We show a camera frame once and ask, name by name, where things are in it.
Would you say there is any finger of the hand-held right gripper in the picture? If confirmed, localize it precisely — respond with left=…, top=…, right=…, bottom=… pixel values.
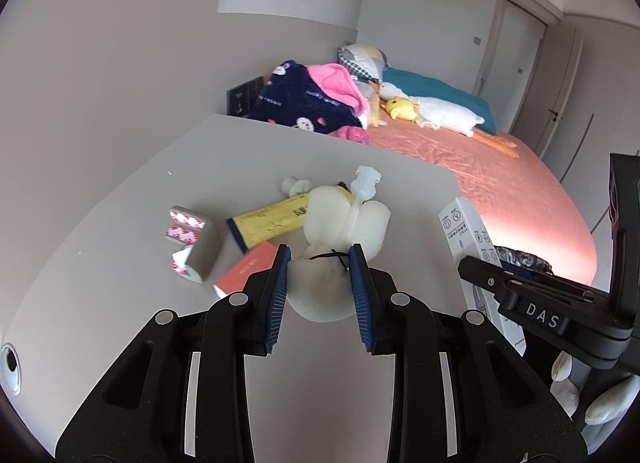
left=500, top=265, right=597, bottom=301
left=457, top=255, right=573, bottom=340

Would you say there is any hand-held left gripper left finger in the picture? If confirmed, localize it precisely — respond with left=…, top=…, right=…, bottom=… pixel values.
left=55, top=243, right=293, bottom=463

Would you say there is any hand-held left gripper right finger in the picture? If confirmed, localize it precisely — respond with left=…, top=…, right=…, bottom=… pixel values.
left=348, top=243, right=588, bottom=463

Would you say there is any white foam piece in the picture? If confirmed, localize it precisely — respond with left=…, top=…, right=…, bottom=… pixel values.
left=286, top=186, right=392, bottom=325

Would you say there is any long white cardboard box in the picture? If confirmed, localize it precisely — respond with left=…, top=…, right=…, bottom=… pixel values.
left=438, top=197, right=526, bottom=356

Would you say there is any small pink box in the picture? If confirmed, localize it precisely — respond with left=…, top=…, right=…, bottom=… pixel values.
left=212, top=241, right=278, bottom=300

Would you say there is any yellow tube with dark cap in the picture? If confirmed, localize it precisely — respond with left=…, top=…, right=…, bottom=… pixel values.
left=226, top=182, right=351, bottom=253

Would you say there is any grey foam corner guard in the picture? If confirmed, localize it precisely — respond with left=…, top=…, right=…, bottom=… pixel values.
left=162, top=206, right=223, bottom=284

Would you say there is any white plastic cap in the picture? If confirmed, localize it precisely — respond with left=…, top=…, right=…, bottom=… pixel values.
left=280, top=176, right=312, bottom=196

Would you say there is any bed with pink sheet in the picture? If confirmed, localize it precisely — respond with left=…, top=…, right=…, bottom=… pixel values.
left=367, top=113, right=598, bottom=286

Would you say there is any white wardrobe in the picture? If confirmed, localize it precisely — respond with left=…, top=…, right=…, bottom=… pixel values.
left=540, top=28, right=640, bottom=224

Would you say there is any yellow striped cloth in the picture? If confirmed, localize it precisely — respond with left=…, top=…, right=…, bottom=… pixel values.
left=367, top=83, right=386, bottom=126

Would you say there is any yellow duck plush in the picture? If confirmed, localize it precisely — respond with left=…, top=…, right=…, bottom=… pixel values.
left=382, top=96, right=421, bottom=121

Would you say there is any navy printed blanket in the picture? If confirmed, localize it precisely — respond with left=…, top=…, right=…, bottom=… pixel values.
left=247, top=60, right=368, bottom=136

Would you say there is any white goose plush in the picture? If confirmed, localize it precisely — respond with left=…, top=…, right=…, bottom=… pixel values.
left=377, top=82, right=516, bottom=159

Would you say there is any pink fleece blanket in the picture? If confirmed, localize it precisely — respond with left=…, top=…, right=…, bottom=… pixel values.
left=306, top=63, right=371, bottom=144

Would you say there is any teal quilt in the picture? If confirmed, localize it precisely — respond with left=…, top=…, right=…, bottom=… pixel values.
left=381, top=67, right=498, bottom=135

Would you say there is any white room door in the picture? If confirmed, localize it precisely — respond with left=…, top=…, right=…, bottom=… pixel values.
left=472, top=0, right=546, bottom=101

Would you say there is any silver desk cable grommet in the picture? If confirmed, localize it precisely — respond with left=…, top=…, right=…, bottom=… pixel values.
left=0, top=343, right=22, bottom=396

